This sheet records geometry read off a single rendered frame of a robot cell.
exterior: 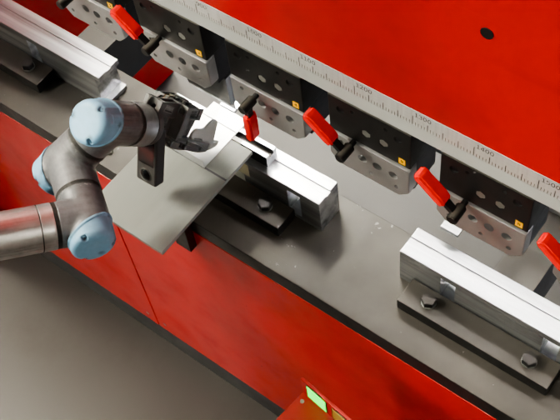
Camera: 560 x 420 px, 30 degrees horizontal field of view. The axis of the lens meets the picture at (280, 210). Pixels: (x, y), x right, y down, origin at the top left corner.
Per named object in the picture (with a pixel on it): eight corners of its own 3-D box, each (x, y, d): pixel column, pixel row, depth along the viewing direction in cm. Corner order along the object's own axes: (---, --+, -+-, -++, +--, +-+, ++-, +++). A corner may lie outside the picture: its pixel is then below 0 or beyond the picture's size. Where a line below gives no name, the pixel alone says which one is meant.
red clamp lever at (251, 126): (243, 141, 177) (237, 105, 169) (258, 124, 179) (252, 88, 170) (252, 145, 176) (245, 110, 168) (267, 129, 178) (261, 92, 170)
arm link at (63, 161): (37, 207, 167) (82, 167, 163) (23, 155, 173) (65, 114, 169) (75, 220, 173) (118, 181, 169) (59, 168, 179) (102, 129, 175)
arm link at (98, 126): (55, 119, 166) (90, 86, 162) (97, 122, 175) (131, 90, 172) (79, 159, 164) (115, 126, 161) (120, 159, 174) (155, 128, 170)
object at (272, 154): (186, 121, 204) (183, 111, 201) (196, 110, 205) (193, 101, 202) (267, 167, 196) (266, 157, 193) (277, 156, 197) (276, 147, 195)
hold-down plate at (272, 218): (160, 166, 210) (157, 157, 208) (177, 147, 212) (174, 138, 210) (279, 237, 199) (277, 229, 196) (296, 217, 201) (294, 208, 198)
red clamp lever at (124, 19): (108, 12, 173) (149, 55, 175) (125, -4, 174) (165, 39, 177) (105, 14, 175) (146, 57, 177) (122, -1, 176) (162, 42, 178)
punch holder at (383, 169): (331, 157, 171) (325, 94, 157) (360, 122, 174) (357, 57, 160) (408, 200, 165) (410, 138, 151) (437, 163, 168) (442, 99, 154)
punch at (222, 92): (190, 89, 193) (181, 56, 185) (197, 82, 194) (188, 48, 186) (232, 112, 190) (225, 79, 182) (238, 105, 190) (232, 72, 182)
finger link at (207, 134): (237, 126, 192) (202, 118, 185) (224, 154, 193) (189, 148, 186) (226, 118, 194) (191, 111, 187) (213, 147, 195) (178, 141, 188)
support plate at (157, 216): (88, 207, 192) (87, 205, 191) (179, 112, 202) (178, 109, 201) (162, 255, 185) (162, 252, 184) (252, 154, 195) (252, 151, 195)
